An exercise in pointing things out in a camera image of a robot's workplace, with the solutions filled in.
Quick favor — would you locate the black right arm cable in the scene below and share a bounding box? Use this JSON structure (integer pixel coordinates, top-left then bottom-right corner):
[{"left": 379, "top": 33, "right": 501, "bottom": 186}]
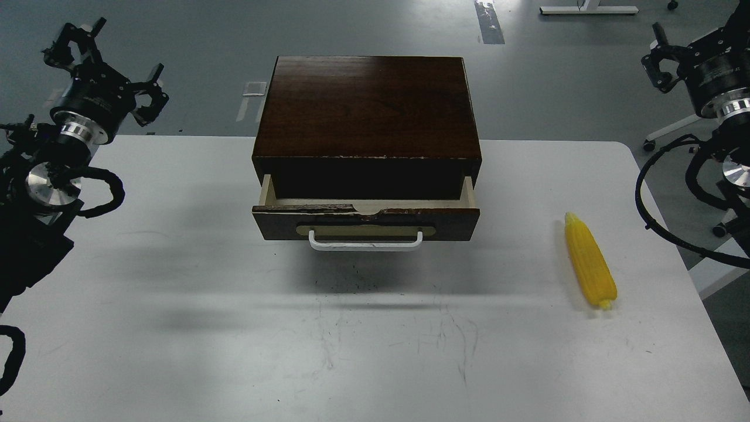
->
[{"left": 635, "top": 134, "right": 750, "bottom": 270}]

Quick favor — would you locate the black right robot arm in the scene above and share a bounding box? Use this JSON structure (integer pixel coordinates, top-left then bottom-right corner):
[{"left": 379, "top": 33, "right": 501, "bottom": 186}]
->
[{"left": 635, "top": 22, "right": 749, "bottom": 268}]

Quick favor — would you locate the white desk leg base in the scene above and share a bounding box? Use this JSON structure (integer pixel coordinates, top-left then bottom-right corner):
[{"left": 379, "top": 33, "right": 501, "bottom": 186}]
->
[{"left": 539, "top": 1, "right": 639, "bottom": 16}]

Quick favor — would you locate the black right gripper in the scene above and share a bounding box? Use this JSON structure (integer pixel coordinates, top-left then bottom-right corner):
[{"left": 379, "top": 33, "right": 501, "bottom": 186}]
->
[{"left": 640, "top": 22, "right": 749, "bottom": 118}]

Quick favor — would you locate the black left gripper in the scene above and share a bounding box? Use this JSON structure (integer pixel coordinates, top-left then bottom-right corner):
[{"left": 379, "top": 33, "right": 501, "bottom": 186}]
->
[{"left": 42, "top": 17, "right": 169, "bottom": 145}]

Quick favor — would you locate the grey floor tape strip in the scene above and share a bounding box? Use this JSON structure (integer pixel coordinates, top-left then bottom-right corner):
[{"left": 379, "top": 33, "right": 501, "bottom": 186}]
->
[{"left": 473, "top": 1, "right": 504, "bottom": 45}]

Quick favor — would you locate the dark wooden cabinet box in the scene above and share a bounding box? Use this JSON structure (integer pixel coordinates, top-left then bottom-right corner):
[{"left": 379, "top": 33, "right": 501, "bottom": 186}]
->
[{"left": 252, "top": 56, "right": 482, "bottom": 200}]

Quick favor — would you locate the wooden drawer with white handle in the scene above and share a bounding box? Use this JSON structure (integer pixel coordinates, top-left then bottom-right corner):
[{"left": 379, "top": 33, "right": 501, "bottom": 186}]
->
[{"left": 252, "top": 175, "right": 480, "bottom": 251}]

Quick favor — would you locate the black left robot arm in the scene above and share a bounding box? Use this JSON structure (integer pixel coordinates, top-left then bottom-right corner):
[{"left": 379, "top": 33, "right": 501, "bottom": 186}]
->
[{"left": 1, "top": 17, "right": 169, "bottom": 310}]

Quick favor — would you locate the white office chair base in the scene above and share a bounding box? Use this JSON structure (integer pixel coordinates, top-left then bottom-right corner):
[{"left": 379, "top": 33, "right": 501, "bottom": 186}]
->
[{"left": 642, "top": 114, "right": 702, "bottom": 152}]

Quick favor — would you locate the yellow toy corn cob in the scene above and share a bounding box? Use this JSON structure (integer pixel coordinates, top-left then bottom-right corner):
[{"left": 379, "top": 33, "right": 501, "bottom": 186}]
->
[{"left": 564, "top": 212, "right": 617, "bottom": 310}]

